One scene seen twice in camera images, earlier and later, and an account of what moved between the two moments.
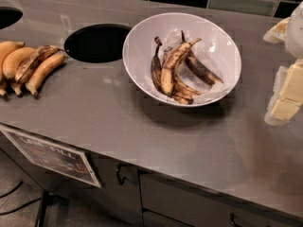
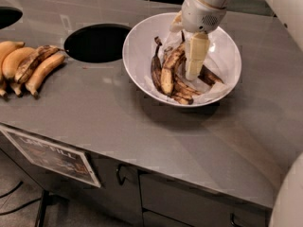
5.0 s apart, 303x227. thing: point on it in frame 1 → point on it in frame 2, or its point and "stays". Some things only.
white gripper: x=295 y=32 → x=199 y=15
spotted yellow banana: x=169 y=66 stays
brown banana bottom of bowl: x=182 y=92 stays
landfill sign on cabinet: x=60 y=159 stays
